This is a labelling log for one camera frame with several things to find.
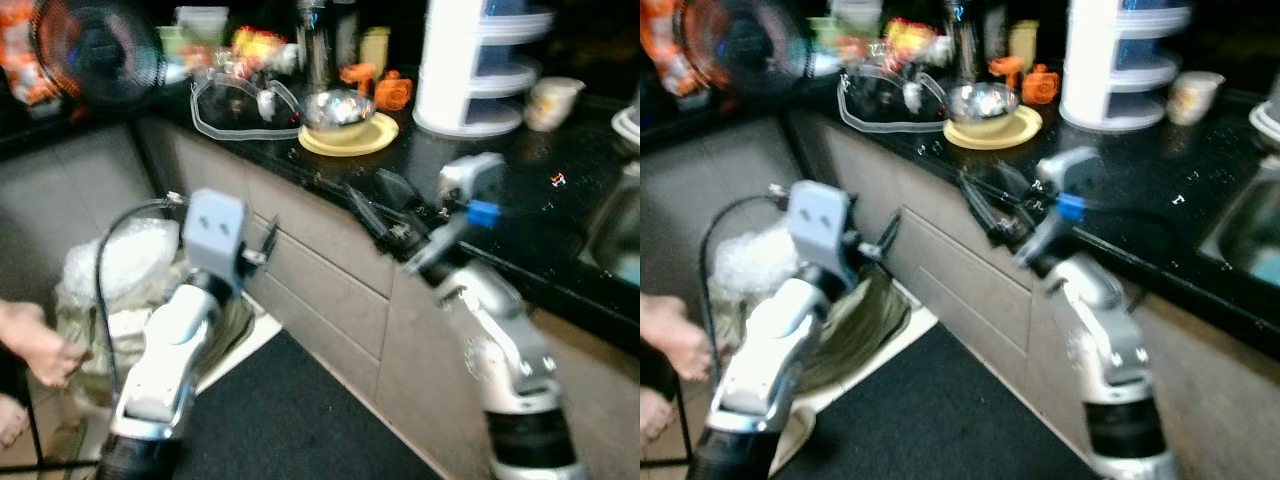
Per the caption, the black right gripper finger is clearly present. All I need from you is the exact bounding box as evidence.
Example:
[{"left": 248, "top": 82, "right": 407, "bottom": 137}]
[
  {"left": 959, "top": 172, "right": 999, "bottom": 236},
  {"left": 346, "top": 183, "right": 393, "bottom": 246},
  {"left": 378, "top": 170, "right": 433, "bottom": 214},
  {"left": 988, "top": 162, "right": 1038, "bottom": 203}
]

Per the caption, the beige kitchen counter cabinet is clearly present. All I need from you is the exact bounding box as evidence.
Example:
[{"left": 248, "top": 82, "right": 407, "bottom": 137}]
[
  {"left": 785, "top": 105, "right": 1280, "bottom": 480},
  {"left": 130, "top": 115, "right": 641, "bottom": 480}
]

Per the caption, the yellow plate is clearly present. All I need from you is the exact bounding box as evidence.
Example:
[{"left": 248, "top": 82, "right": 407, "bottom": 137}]
[
  {"left": 943, "top": 105, "right": 1044, "bottom": 151},
  {"left": 298, "top": 110, "right": 401, "bottom": 158}
]

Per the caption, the olive green sack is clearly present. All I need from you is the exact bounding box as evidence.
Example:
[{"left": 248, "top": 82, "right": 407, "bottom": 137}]
[
  {"left": 735, "top": 265, "right": 913, "bottom": 396},
  {"left": 55, "top": 270, "right": 258, "bottom": 406}
]

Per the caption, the stainless steel bowl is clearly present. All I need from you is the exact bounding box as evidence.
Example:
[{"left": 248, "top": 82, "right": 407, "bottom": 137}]
[
  {"left": 945, "top": 82, "right": 1021, "bottom": 129},
  {"left": 302, "top": 88, "right": 377, "bottom": 136}
]

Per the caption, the round orange plastic item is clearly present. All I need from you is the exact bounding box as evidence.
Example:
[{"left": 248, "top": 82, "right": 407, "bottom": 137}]
[
  {"left": 1022, "top": 64, "right": 1061, "bottom": 105},
  {"left": 375, "top": 70, "right": 414, "bottom": 112}
]

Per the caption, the small orange plastic item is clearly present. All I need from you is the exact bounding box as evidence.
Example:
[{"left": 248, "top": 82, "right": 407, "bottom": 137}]
[
  {"left": 340, "top": 62, "right": 377, "bottom": 96},
  {"left": 988, "top": 55, "right": 1026, "bottom": 91}
]

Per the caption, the clear crumpled plastic bag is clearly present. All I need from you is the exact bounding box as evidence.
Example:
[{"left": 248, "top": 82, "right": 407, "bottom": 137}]
[
  {"left": 62, "top": 218, "right": 183, "bottom": 306},
  {"left": 710, "top": 225, "right": 801, "bottom": 301}
]

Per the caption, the pale yellow jar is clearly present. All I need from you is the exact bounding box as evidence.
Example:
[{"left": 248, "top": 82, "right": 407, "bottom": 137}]
[
  {"left": 360, "top": 27, "right": 392, "bottom": 76},
  {"left": 1008, "top": 20, "right": 1041, "bottom": 71}
]

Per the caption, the white stacked tier container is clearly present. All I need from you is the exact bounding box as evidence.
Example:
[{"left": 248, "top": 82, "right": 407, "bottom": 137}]
[
  {"left": 413, "top": 0, "right": 557, "bottom": 138},
  {"left": 1060, "top": 0, "right": 1194, "bottom": 133}
]

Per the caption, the clear plastic container lid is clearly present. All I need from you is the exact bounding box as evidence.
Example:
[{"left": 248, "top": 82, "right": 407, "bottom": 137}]
[
  {"left": 190, "top": 73, "right": 303, "bottom": 141},
  {"left": 838, "top": 65, "right": 951, "bottom": 134}
]

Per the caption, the tall steel bottle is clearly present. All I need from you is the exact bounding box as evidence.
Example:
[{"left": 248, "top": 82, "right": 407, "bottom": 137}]
[
  {"left": 945, "top": 0, "right": 983, "bottom": 86},
  {"left": 295, "top": 0, "right": 336, "bottom": 91}
]

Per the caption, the black floor mat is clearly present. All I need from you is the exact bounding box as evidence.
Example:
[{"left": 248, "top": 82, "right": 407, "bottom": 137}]
[
  {"left": 175, "top": 330, "right": 446, "bottom": 480},
  {"left": 770, "top": 320, "right": 1101, "bottom": 480}
]

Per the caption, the printed paper cup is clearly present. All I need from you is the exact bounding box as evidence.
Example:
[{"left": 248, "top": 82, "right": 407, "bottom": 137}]
[
  {"left": 1167, "top": 71, "right": 1226, "bottom": 127},
  {"left": 525, "top": 77, "right": 587, "bottom": 133}
]

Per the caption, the yellow red food packet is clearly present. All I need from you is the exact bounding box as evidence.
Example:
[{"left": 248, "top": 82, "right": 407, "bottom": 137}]
[
  {"left": 885, "top": 18, "right": 946, "bottom": 69},
  {"left": 230, "top": 27, "right": 293, "bottom": 79}
]

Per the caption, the stainless steel sink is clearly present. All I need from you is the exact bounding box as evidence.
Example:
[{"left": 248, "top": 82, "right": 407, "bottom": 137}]
[
  {"left": 578, "top": 165, "right": 641, "bottom": 288},
  {"left": 1198, "top": 155, "right": 1280, "bottom": 291}
]

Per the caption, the person bare foot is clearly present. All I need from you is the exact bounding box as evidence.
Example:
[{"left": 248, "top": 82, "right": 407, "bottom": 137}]
[
  {"left": 0, "top": 393, "right": 31, "bottom": 448},
  {"left": 0, "top": 300, "right": 93, "bottom": 391},
  {"left": 640, "top": 295, "right": 713, "bottom": 383},
  {"left": 640, "top": 388, "right": 673, "bottom": 446}
]

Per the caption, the white plastic tub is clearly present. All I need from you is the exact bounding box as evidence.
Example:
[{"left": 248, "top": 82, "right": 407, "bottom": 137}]
[
  {"left": 175, "top": 5, "right": 231, "bottom": 46},
  {"left": 830, "top": 0, "right": 883, "bottom": 36}
]

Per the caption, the black table fan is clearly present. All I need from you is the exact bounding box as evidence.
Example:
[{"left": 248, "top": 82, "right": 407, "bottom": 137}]
[
  {"left": 30, "top": 0, "right": 166, "bottom": 108},
  {"left": 675, "top": 0, "right": 816, "bottom": 96}
]

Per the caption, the orange snack packet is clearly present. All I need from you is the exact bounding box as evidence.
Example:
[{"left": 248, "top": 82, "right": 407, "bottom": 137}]
[
  {"left": 640, "top": 0, "right": 701, "bottom": 96},
  {"left": 0, "top": 0, "right": 61, "bottom": 106}
]

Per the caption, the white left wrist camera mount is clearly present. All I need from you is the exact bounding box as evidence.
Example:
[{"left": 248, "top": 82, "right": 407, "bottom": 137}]
[
  {"left": 785, "top": 180, "right": 856, "bottom": 281},
  {"left": 180, "top": 188, "right": 251, "bottom": 291}
]

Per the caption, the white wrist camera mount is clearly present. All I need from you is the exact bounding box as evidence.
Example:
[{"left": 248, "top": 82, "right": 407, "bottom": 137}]
[
  {"left": 180, "top": 188, "right": 251, "bottom": 291},
  {"left": 785, "top": 180, "right": 856, "bottom": 281},
  {"left": 438, "top": 152, "right": 506, "bottom": 229},
  {"left": 1035, "top": 147, "right": 1101, "bottom": 221}
]

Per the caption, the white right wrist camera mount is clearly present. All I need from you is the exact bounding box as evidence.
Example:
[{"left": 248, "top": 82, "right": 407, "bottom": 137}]
[
  {"left": 438, "top": 152, "right": 506, "bottom": 229},
  {"left": 1035, "top": 147, "right": 1101, "bottom": 221}
]

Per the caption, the black metal stool frame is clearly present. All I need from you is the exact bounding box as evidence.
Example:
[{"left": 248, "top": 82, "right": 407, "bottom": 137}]
[
  {"left": 640, "top": 345, "right": 696, "bottom": 469},
  {"left": 0, "top": 345, "right": 101, "bottom": 473}
]

